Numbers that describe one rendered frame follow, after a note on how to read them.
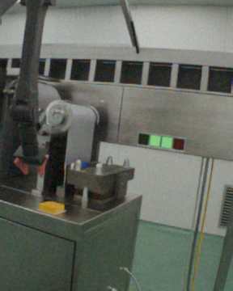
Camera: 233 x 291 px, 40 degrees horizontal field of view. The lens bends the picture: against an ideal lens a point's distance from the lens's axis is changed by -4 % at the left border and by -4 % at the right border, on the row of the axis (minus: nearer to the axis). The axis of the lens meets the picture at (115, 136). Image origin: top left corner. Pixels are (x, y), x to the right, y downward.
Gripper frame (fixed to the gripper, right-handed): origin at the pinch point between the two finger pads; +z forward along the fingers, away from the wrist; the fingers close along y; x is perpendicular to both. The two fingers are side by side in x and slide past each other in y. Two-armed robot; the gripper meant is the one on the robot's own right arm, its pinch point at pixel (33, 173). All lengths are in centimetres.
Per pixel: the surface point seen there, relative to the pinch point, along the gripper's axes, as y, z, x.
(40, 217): -2.6, 15.7, 5.5
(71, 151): -1.7, 13.9, -35.0
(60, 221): -11.1, 14.0, 6.9
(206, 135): -61, 9, -56
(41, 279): -3.8, 40.3, 16.4
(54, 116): 6.6, -1.2, -38.2
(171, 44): -32, 41, -321
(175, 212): -63, 215, -214
